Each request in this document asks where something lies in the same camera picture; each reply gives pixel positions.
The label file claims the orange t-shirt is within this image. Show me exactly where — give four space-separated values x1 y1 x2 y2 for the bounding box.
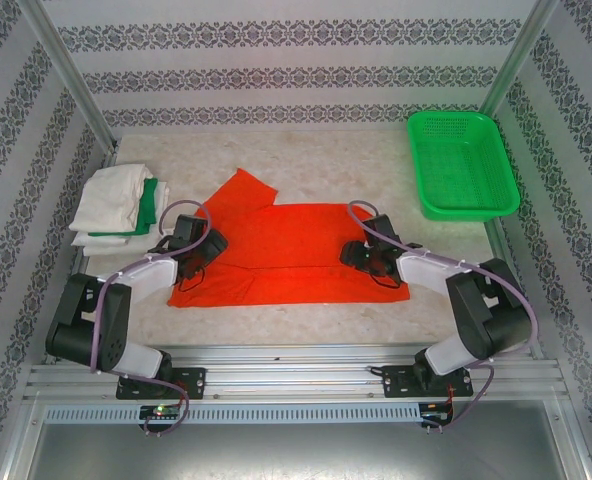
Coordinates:
165 168 411 310

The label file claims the green folded t-shirt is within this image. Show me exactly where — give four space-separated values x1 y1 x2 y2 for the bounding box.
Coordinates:
86 177 158 238

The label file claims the white folded t-shirt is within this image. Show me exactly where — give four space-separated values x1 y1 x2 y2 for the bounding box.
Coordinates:
70 179 171 257

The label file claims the green plastic basket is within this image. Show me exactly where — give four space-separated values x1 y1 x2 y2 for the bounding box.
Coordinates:
406 110 521 221

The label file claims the cream folded t-shirt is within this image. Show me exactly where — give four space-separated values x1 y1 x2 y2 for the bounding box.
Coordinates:
69 163 155 234

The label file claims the aluminium side rail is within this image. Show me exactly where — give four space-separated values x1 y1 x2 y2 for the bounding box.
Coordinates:
485 218 547 359

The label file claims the wide aluminium base rail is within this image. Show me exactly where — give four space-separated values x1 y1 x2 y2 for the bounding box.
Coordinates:
23 344 570 402

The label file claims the slotted grey cable duct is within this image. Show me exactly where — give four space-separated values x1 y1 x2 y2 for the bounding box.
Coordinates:
43 403 423 424

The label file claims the aluminium frame post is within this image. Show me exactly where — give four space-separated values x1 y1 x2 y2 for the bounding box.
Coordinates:
23 0 118 149
478 0 562 121

